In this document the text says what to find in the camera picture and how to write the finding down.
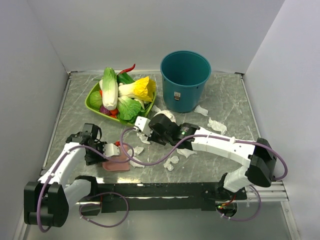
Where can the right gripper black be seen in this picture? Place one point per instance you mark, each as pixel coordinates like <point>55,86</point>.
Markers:
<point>153,138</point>

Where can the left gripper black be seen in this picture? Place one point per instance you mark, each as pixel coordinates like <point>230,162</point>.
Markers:
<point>90,160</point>

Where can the pink dustpan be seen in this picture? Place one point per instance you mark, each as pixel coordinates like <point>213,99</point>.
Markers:
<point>118,163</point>

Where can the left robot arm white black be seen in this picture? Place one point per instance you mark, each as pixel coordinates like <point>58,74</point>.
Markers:
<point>48,200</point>

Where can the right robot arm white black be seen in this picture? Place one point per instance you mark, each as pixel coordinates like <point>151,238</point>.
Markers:
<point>256,158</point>

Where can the white tissue roll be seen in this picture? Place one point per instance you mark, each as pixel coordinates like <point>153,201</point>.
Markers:
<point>168,114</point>

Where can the paper scrap front left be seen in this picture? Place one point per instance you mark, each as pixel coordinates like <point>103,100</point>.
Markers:
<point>169,164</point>

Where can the paper scrap beside dustpan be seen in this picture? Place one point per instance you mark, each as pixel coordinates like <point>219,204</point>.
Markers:
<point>186,152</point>

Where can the paper scrap centre upper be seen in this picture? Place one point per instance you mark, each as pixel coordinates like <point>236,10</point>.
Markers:
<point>135,151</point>

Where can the paper scrap behind roll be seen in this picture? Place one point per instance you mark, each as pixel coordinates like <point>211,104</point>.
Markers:
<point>155,109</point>

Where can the paper scrap centre lower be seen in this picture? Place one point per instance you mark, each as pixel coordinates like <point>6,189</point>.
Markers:
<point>136,163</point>

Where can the green leafy bok choy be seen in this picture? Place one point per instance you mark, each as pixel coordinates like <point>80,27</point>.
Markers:
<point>129,109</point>

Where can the paper scrap near bucket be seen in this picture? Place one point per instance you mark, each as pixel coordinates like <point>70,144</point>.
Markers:
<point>200,110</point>

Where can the purple onion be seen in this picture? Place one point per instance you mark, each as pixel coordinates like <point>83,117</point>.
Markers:
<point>104,111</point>

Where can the red tomato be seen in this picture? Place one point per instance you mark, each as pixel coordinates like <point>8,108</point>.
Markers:
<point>114,113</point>

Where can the yellow white cabbage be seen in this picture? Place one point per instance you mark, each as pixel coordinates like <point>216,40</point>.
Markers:
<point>141,89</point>

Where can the green vegetable basket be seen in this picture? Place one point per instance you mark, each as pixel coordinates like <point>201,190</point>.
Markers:
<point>97,87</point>

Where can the paper scrap right side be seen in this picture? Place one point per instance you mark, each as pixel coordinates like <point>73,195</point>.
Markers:
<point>217,126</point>

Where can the round green cabbage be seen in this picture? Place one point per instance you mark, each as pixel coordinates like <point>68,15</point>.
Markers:
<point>95,100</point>

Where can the teal plastic bucket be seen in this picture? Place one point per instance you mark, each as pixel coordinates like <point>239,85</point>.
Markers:
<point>184,75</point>

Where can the dark green pepper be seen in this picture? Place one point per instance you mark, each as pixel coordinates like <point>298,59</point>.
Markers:
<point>124,78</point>

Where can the green white napa cabbage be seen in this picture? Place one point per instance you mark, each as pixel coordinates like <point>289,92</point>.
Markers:
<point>109,87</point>

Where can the red chili pepper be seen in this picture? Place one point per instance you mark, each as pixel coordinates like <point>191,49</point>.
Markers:
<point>128,69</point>

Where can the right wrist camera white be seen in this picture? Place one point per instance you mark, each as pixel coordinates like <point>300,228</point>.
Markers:
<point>142,124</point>

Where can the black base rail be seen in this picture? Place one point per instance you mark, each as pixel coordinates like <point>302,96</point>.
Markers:
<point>162,196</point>

